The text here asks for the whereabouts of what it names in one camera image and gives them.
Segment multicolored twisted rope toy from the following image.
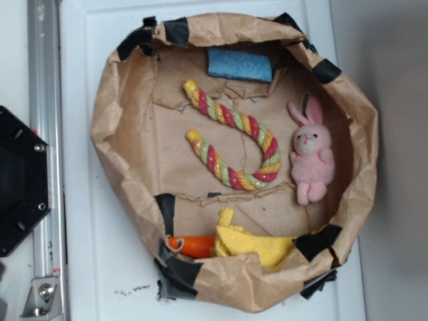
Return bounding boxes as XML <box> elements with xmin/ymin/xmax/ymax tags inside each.
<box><xmin>183</xmin><ymin>79</ymin><xmax>282</xmax><ymax>191</ymax></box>

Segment brown paper bag bin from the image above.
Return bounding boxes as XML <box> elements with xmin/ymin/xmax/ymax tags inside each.
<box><xmin>90</xmin><ymin>13</ymin><xmax>379</xmax><ymax>312</ymax></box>

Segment yellow cloth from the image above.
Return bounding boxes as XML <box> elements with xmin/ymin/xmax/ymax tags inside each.
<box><xmin>210</xmin><ymin>207</ymin><xmax>294</xmax><ymax>268</ymax></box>

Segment orange toy carrot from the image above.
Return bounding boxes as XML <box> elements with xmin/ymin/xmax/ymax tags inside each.
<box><xmin>168</xmin><ymin>236</ymin><xmax>215</xmax><ymax>259</ymax></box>

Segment blue sponge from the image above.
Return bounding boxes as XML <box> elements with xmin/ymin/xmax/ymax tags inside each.
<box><xmin>207</xmin><ymin>47</ymin><xmax>273</xmax><ymax>83</ymax></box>

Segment pink plush bunny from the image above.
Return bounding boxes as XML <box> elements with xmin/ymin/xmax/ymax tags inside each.
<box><xmin>288</xmin><ymin>96</ymin><xmax>335</xmax><ymax>206</ymax></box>

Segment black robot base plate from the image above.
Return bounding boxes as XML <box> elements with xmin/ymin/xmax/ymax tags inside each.
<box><xmin>1</xmin><ymin>106</ymin><xmax>51</xmax><ymax>257</ymax></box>

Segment aluminium frame rail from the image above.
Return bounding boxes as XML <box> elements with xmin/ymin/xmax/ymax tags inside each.
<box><xmin>27</xmin><ymin>1</ymin><xmax>70</xmax><ymax>320</ymax></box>

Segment metal corner bracket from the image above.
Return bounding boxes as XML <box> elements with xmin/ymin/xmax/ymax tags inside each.
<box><xmin>19</xmin><ymin>276</ymin><xmax>62</xmax><ymax>320</ymax></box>

